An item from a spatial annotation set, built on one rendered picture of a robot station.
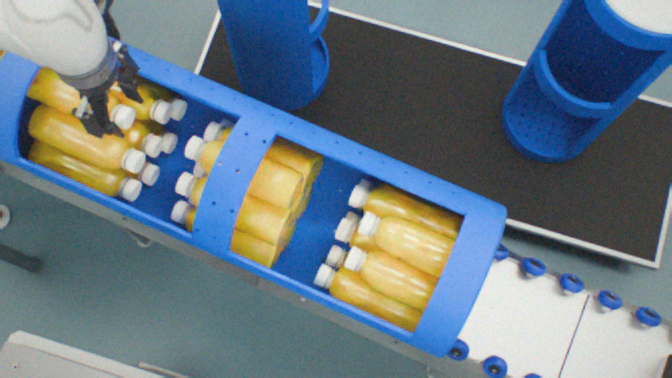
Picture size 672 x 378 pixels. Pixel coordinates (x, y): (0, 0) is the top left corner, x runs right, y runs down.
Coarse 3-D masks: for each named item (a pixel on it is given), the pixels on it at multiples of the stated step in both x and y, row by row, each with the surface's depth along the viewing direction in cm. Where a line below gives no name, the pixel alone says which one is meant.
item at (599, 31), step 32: (576, 0) 199; (544, 32) 200; (576, 32) 220; (608, 32) 166; (640, 32) 160; (544, 64) 201; (576, 64) 237; (608, 64) 226; (640, 64) 209; (512, 96) 233; (544, 96) 248; (576, 96) 248; (608, 96) 232; (512, 128) 239; (544, 128) 245; (576, 128) 245; (544, 160) 241
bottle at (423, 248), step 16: (384, 224) 133; (400, 224) 132; (416, 224) 133; (384, 240) 132; (400, 240) 131; (416, 240) 131; (432, 240) 132; (448, 240) 132; (400, 256) 133; (416, 256) 132; (432, 256) 131; (448, 256) 131; (432, 272) 132
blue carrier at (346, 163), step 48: (0, 96) 134; (192, 96) 136; (240, 96) 140; (0, 144) 139; (240, 144) 131; (336, 144) 135; (96, 192) 139; (144, 192) 155; (240, 192) 130; (336, 192) 155; (432, 192) 132; (192, 240) 138; (336, 240) 155; (480, 240) 127; (288, 288) 138; (480, 288) 126; (432, 336) 130
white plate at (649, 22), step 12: (612, 0) 159; (624, 0) 159; (636, 0) 159; (648, 0) 159; (660, 0) 160; (624, 12) 159; (636, 12) 159; (648, 12) 159; (660, 12) 159; (636, 24) 159; (648, 24) 158; (660, 24) 158
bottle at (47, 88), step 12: (48, 72) 139; (36, 84) 139; (48, 84) 138; (60, 84) 138; (36, 96) 140; (48, 96) 139; (60, 96) 138; (72, 96) 138; (60, 108) 140; (72, 108) 138; (108, 108) 138
